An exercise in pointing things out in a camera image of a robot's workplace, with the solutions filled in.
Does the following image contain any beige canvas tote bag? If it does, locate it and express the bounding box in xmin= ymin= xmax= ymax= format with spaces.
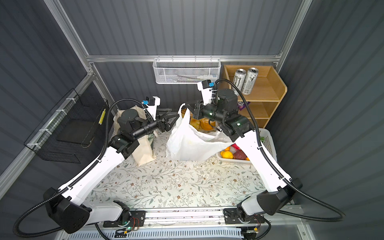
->
xmin=110 ymin=110 xmax=157 ymax=167

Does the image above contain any wooden shelf unit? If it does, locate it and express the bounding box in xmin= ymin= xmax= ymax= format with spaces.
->
xmin=220 ymin=64 xmax=288 ymax=129

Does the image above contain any white Monster can right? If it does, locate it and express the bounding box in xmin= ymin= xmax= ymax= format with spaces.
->
xmin=241 ymin=68 xmax=259 ymax=95

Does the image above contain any purple snack packet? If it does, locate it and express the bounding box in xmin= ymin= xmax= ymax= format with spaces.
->
xmin=238 ymin=102 xmax=250 ymax=111

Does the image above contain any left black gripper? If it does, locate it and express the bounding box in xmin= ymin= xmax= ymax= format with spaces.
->
xmin=132 ymin=107 xmax=179 ymax=142

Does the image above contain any dark red toy fruit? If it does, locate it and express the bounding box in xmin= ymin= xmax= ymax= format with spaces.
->
xmin=233 ymin=150 xmax=247 ymax=160

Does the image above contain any black wire wall basket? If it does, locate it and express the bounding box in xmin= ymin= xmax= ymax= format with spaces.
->
xmin=24 ymin=89 xmax=109 ymax=164

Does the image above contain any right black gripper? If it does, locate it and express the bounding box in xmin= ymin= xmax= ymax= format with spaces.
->
xmin=185 ymin=99 xmax=225 ymax=125

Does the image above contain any white wire wall basket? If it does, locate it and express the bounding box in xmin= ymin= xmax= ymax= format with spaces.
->
xmin=153 ymin=59 xmax=222 ymax=85

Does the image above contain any white plastic produce basket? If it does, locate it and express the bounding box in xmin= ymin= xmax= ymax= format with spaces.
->
xmin=216 ymin=129 xmax=278 ymax=165

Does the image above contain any white Monster can left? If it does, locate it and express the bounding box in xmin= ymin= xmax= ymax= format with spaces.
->
xmin=233 ymin=69 xmax=247 ymax=91

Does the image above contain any toothpaste tube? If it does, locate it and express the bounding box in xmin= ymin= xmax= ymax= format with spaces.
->
xmin=196 ymin=75 xmax=219 ymax=82

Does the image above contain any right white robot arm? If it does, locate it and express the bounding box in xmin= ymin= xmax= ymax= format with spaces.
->
xmin=187 ymin=88 xmax=295 ymax=220

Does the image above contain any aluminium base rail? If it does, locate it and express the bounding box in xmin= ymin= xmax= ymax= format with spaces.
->
xmin=101 ymin=206 xmax=265 ymax=232

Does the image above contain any white monster can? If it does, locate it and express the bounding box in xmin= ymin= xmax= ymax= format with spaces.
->
xmin=241 ymin=68 xmax=259 ymax=95
xmin=233 ymin=69 xmax=247 ymax=91

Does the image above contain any white plastic grocery bag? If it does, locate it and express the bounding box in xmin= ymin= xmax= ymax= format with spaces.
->
xmin=166 ymin=104 xmax=233 ymax=161

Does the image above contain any tray of bread rolls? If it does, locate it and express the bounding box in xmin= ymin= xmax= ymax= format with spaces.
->
xmin=189 ymin=112 xmax=216 ymax=132

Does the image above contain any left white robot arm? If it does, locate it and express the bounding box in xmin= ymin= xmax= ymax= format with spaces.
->
xmin=44 ymin=109 xmax=180 ymax=234

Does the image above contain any pink toy dragon fruit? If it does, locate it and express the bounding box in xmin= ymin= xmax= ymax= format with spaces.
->
xmin=231 ymin=144 xmax=240 ymax=151

